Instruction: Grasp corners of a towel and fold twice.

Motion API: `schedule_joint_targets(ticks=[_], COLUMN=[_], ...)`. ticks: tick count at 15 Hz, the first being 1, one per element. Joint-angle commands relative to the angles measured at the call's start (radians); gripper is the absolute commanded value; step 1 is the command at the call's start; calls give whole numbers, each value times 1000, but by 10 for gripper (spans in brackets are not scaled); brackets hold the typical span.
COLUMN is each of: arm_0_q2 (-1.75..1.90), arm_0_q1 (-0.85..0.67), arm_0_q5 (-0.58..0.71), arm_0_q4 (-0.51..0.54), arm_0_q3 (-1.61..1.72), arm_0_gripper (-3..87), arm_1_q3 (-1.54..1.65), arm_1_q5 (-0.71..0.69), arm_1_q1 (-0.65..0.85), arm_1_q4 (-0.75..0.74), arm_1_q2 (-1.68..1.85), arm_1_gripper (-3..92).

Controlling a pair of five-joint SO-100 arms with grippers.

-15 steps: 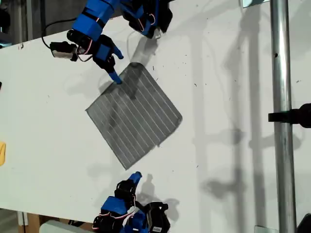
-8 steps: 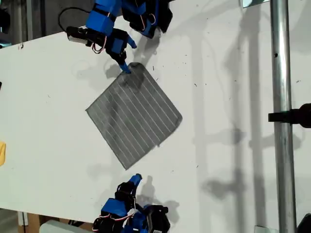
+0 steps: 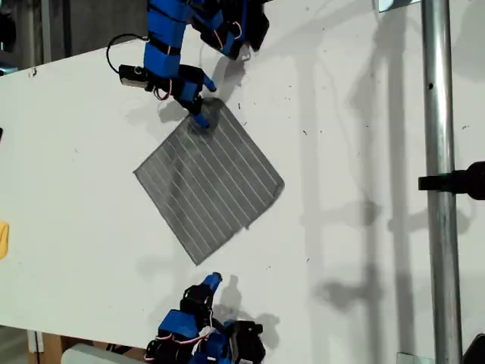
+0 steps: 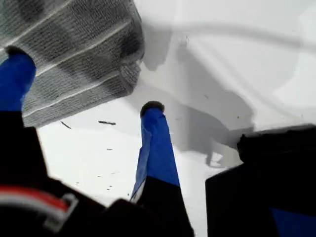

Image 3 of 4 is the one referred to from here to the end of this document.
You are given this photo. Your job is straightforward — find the grey striped towel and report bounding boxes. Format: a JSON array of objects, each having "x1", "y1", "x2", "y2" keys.
[{"x1": 133, "y1": 96, "x2": 286, "y2": 267}]

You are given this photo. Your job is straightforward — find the black clamp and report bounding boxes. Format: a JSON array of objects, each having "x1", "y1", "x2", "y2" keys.
[{"x1": 418, "y1": 161, "x2": 485, "y2": 201}]

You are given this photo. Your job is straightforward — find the white box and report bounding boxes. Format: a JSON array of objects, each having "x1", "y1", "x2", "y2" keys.
[{"x1": 60, "y1": 343, "x2": 152, "y2": 364}]

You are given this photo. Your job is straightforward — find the black round object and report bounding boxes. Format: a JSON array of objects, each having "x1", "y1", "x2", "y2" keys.
[{"x1": 0, "y1": 11, "x2": 18, "y2": 54}]

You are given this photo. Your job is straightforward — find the large black object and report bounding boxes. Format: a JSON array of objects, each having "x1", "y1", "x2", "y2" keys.
[{"x1": 462, "y1": 333, "x2": 485, "y2": 364}]

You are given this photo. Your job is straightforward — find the yellow object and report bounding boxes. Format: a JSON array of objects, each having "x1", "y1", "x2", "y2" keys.
[{"x1": 0, "y1": 221, "x2": 11, "y2": 261}]

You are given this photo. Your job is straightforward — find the camera black stalk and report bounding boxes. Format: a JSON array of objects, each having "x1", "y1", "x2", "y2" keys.
[{"x1": 142, "y1": 75, "x2": 162, "y2": 95}]

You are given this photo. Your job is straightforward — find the brown wooden table frame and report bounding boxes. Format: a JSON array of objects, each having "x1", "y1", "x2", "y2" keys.
[{"x1": 39, "y1": 333, "x2": 64, "y2": 364}]

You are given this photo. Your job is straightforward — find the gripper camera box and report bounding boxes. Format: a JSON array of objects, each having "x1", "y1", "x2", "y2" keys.
[
  {"x1": 118, "y1": 64, "x2": 149, "y2": 91},
  {"x1": 230, "y1": 319, "x2": 267, "y2": 364}
]

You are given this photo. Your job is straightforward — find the black camera cable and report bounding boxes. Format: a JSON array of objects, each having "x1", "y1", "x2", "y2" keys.
[{"x1": 105, "y1": 33, "x2": 151, "y2": 74}]

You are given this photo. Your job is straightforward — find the grey metal pole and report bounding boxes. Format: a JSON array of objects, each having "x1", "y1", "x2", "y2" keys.
[{"x1": 39, "y1": 0, "x2": 52, "y2": 64}]

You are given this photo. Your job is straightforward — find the metal bracket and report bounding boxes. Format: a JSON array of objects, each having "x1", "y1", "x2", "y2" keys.
[{"x1": 373, "y1": 0, "x2": 420, "y2": 14}]

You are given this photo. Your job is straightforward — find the steel post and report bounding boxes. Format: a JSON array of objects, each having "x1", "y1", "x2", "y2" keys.
[{"x1": 420, "y1": 0, "x2": 465, "y2": 364}]

